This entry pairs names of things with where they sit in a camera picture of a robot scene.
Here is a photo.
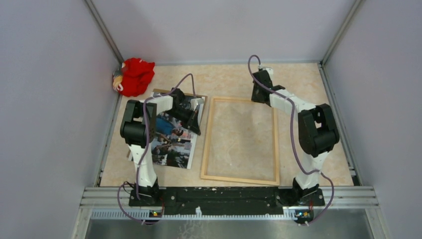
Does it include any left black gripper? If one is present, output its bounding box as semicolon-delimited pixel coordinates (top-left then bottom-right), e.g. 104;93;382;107
164;107;200;135

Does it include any transparent plastic sheet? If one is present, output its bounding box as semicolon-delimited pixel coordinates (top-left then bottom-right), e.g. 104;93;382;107
207;100;277;181

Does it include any red crumpled cloth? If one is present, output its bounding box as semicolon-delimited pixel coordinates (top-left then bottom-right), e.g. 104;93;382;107
112;58;155;97

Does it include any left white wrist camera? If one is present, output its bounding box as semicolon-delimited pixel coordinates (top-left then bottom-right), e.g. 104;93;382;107
190;98;205;111

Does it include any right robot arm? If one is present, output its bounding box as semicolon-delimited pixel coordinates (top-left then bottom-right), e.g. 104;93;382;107
251;65;340;206

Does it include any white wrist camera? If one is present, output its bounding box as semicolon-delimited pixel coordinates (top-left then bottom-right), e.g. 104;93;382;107
259;67;274;77
190;98;205;111

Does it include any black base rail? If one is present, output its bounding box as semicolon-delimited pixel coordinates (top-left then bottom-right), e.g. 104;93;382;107
128;187;325;216

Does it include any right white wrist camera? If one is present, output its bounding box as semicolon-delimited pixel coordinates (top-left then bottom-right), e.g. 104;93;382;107
259;67;274;77

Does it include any printed photo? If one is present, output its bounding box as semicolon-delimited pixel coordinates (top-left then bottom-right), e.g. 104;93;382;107
127;88;209;169

